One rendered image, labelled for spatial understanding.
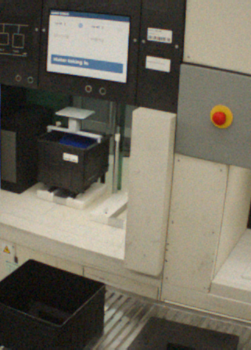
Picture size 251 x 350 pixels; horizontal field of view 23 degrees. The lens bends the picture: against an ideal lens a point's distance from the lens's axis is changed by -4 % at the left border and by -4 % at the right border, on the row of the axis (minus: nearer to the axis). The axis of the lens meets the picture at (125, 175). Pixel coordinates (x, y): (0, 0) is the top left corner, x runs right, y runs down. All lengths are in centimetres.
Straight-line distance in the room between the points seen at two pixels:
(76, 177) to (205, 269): 67
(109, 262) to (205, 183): 47
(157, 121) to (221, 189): 28
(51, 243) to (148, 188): 49
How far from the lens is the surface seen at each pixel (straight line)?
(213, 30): 181
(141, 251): 205
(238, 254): 225
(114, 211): 241
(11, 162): 256
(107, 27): 193
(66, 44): 201
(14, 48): 212
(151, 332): 182
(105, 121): 306
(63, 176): 246
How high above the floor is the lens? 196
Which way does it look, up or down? 23 degrees down
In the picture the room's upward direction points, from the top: 3 degrees clockwise
